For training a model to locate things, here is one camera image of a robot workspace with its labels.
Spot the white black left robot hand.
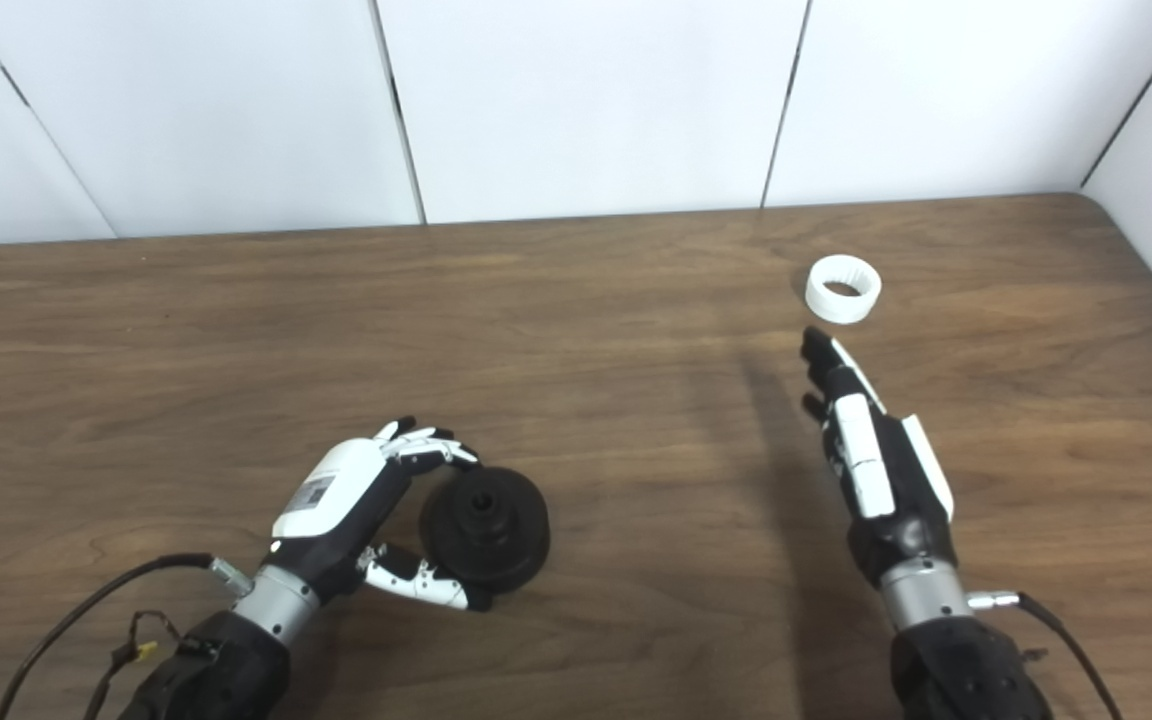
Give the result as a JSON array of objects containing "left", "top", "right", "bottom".
[{"left": 232, "top": 417, "right": 493, "bottom": 646}]

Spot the white toothed ring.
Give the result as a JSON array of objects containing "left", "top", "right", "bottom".
[{"left": 804, "top": 254, "right": 883, "bottom": 326}]

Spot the thin left arm wire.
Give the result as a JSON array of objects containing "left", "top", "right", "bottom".
[{"left": 84, "top": 610, "right": 187, "bottom": 720}]

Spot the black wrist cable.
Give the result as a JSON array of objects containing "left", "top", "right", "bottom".
[
  {"left": 0, "top": 553, "right": 254, "bottom": 720},
  {"left": 966, "top": 590, "right": 1125, "bottom": 720}
]

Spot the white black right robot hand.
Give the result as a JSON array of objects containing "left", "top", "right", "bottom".
[{"left": 800, "top": 326, "right": 974, "bottom": 631}]

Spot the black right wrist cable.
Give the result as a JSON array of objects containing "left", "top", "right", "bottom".
[{"left": 966, "top": 590, "right": 1125, "bottom": 720}]

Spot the round black stepped part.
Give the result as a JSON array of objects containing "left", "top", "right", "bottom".
[{"left": 419, "top": 466, "right": 551, "bottom": 593}]

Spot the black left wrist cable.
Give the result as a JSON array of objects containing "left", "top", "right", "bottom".
[{"left": 0, "top": 553, "right": 254, "bottom": 720}]

